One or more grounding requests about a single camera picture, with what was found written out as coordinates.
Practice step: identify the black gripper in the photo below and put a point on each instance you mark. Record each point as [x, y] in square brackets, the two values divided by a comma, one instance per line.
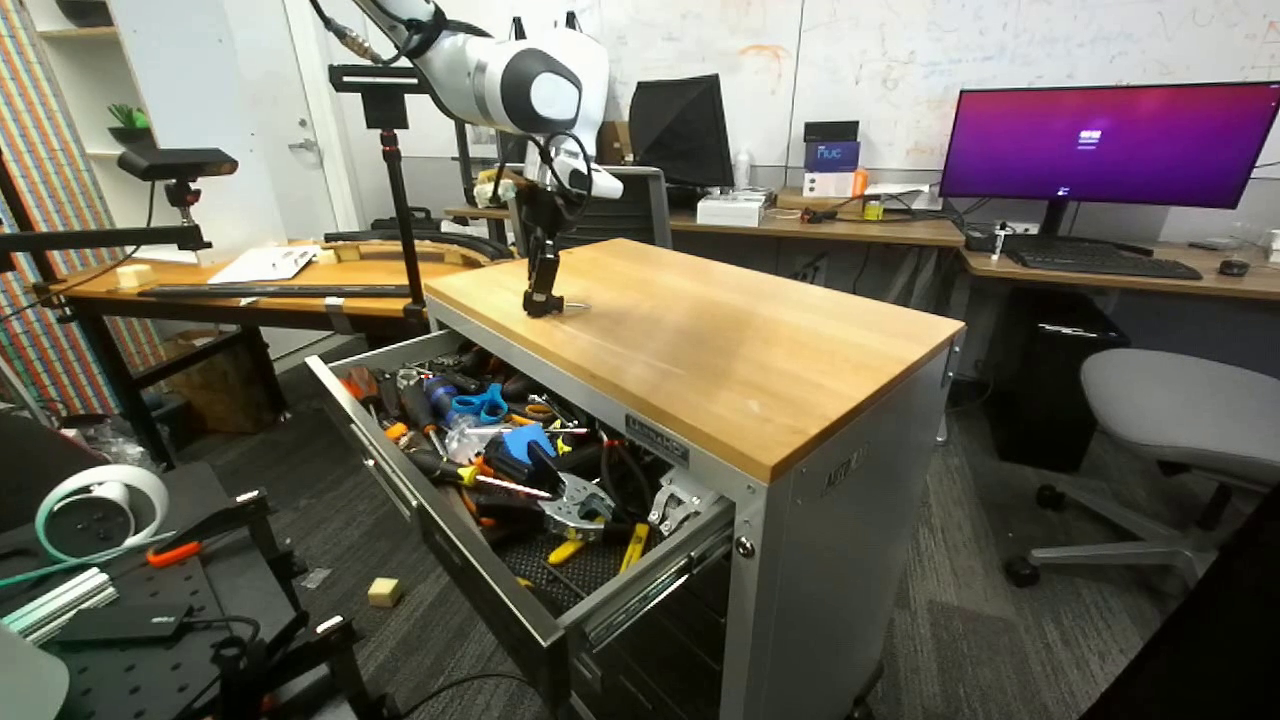
[536, 222]

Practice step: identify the grey metal tool drawer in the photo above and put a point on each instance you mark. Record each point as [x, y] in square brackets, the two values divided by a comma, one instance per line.
[442, 532]

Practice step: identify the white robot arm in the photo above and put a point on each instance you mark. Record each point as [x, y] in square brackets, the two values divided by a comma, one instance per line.
[504, 72]

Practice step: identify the black office chair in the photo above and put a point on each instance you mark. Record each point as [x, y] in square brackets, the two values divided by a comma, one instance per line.
[643, 206]

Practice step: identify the blue black tool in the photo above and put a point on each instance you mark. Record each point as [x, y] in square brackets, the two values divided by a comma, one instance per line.
[526, 449]

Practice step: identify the grey cabinet with wooden top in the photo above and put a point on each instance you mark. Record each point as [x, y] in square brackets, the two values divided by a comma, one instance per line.
[704, 347]

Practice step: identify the white flat box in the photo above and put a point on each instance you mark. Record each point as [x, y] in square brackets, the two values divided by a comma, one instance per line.
[731, 208]

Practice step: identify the small yellow tool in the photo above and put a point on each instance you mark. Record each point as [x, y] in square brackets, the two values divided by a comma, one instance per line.
[467, 474]

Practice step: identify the black monitor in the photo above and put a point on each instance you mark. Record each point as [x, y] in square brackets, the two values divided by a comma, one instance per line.
[680, 125]

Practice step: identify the grey spring clamp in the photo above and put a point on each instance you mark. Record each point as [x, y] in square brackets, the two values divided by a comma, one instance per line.
[581, 507]

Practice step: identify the grey metal tool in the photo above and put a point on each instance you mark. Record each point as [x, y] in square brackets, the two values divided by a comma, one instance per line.
[680, 502]

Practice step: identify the white paper sheet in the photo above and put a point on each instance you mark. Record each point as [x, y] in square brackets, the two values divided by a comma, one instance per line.
[264, 260]

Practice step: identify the blue white box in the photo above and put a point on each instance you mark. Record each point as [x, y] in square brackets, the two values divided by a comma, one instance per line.
[828, 144]

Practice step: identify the brown cardboard box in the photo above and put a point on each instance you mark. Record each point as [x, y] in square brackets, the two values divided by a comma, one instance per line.
[223, 382]

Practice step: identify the small wooden block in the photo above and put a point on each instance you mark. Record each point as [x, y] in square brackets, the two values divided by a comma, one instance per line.
[386, 591]

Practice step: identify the wooden table with black legs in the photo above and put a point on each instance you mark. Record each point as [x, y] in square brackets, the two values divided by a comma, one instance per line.
[186, 284]

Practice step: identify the wooden office desk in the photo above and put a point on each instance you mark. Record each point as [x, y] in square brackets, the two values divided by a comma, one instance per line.
[915, 232]
[1135, 291]

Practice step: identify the green plant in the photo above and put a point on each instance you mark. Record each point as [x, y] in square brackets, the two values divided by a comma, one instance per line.
[130, 120]

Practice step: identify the white coiled tube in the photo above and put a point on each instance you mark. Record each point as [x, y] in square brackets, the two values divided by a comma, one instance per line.
[132, 488]

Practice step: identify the striped fabric panel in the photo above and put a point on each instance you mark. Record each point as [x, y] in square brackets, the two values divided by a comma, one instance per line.
[40, 322]

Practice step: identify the black computer tower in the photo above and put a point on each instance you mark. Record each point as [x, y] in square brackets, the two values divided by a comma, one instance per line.
[1052, 372]

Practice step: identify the black robot platform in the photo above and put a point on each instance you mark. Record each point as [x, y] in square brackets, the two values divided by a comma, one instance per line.
[132, 666]

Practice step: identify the black keyboard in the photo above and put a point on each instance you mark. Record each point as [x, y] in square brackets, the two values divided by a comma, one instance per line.
[1107, 260]

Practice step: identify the monitor with purple screen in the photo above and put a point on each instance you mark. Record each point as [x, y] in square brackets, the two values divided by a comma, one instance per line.
[1107, 144]

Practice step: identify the silver aluminium bar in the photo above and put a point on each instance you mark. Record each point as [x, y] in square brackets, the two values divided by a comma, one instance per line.
[55, 606]

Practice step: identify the grey fabric office chair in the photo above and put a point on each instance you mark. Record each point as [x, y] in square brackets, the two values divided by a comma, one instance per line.
[1180, 407]

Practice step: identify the black computer mouse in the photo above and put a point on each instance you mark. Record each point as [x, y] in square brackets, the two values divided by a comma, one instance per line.
[1233, 264]

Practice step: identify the black curtain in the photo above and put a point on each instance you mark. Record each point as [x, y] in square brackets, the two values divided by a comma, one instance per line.
[1214, 642]

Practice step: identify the black camera on tripod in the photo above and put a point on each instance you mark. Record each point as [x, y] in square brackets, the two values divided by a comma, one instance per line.
[381, 78]

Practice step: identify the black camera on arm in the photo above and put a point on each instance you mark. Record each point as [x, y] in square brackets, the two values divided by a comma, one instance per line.
[173, 162]

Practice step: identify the white wall shelf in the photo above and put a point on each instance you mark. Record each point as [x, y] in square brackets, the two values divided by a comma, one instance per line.
[100, 151]

